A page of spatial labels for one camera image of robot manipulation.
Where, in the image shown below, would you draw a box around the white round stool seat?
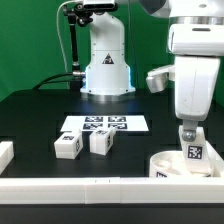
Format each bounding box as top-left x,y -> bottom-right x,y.
149,151 -> 213,178

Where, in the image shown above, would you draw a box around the white fence wall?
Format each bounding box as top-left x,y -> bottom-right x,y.
206,142 -> 224,178
0,141 -> 14,175
0,177 -> 224,204

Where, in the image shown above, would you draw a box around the white front fence wall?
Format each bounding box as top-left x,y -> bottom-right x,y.
0,177 -> 224,204

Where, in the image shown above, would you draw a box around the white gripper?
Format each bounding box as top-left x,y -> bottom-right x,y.
146,56 -> 220,141

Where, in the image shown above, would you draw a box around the white cable on stand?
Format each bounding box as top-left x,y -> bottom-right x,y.
55,0 -> 77,64

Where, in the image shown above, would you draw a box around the white right fence wall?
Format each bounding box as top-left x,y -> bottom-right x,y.
206,142 -> 224,178

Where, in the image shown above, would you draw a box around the white tag sheet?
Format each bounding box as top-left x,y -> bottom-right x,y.
61,115 -> 149,132

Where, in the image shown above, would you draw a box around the white overhead camera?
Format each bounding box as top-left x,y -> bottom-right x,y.
83,0 -> 115,10

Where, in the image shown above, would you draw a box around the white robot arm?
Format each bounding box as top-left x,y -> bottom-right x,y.
81,0 -> 224,142

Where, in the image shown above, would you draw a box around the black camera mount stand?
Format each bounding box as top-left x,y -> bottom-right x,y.
63,3 -> 93,91

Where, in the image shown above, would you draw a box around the black cables on table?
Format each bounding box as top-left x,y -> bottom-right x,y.
32,72 -> 76,90

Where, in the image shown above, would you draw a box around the white left fence wall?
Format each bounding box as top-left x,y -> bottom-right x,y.
0,141 -> 14,175

